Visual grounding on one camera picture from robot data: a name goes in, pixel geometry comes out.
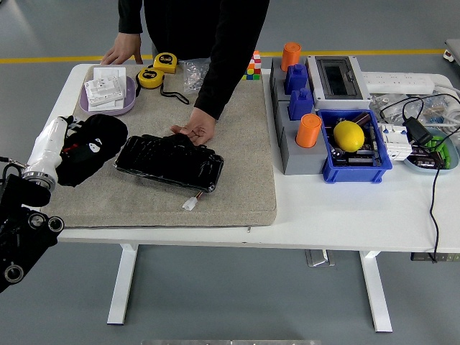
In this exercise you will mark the person's left hand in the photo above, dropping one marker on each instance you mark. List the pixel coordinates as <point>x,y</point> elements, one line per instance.
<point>199,127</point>

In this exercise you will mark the person's right hand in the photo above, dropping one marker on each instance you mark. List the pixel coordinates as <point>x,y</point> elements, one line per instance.
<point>125,45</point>

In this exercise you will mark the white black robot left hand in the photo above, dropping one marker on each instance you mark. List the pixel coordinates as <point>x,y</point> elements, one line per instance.
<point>46,147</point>

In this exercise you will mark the black glossy panel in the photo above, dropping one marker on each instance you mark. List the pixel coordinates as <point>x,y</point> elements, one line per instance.
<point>169,165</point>

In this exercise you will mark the black rag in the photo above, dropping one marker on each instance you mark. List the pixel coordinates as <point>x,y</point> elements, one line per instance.
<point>108,131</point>

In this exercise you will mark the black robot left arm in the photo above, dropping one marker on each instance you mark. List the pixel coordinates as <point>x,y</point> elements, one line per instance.
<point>21,230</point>

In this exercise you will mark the white socket module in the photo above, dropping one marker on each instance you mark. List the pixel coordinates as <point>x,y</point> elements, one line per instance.
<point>104,90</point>

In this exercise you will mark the person's torso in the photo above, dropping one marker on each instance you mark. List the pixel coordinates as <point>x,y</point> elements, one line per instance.
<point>179,25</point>

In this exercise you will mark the grey-brown mat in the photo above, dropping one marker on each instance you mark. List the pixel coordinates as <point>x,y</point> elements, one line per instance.
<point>233,179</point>

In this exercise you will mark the purple tray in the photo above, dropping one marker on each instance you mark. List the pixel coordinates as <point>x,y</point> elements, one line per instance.
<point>108,111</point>

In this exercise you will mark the colourful puzzle cube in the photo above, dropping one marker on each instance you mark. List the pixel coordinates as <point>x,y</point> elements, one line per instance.
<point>253,68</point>

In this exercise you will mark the small grey peg base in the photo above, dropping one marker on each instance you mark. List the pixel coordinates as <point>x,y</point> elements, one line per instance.
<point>275,82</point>

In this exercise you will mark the blue block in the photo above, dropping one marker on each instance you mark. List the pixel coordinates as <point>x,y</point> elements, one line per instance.
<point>301,105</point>
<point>296,79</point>

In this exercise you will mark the large grey peg base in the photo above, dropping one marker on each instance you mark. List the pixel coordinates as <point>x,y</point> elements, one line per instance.
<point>302,160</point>

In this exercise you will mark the orange cylinder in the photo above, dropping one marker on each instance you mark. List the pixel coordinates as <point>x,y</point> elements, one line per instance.
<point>308,131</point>
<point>291,55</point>

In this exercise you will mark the grey distribution box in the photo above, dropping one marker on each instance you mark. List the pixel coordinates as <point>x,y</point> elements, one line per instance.
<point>338,77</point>

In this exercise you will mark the yellow lemon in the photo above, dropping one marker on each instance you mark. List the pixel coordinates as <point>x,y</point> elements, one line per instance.
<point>348,136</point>

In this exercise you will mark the white table leg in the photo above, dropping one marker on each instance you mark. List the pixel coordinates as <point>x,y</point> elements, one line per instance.
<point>122,287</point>
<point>375,291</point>

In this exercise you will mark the brown capacitor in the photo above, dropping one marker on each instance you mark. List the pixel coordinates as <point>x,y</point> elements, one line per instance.
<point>361,118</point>

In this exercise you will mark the dark circuit boards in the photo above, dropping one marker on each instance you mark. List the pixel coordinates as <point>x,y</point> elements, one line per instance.
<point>359,158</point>

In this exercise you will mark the blue plastic bin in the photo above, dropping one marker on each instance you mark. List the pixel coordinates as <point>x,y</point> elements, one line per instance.
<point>355,174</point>

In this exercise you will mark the white circuit breaker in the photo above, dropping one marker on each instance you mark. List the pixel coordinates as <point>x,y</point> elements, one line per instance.
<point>395,143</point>

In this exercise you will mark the clear bag of small parts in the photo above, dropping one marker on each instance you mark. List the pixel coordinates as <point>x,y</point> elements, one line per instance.
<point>395,104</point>

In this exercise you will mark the white power strip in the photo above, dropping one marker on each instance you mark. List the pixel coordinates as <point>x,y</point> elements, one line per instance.
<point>399,82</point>

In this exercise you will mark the green terminal blocks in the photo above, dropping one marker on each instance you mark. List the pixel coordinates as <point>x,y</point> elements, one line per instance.
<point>440,147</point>

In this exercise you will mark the light blue dish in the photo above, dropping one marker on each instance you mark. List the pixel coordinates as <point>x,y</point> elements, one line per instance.
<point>453,158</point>

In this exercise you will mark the white cart with red wheel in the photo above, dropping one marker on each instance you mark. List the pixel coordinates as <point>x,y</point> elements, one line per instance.
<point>453,52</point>

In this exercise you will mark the table control box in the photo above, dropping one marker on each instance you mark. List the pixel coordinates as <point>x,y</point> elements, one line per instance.
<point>445,257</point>

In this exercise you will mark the white switch plate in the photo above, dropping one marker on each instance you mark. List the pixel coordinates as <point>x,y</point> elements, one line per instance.
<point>109,72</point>
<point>108,106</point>

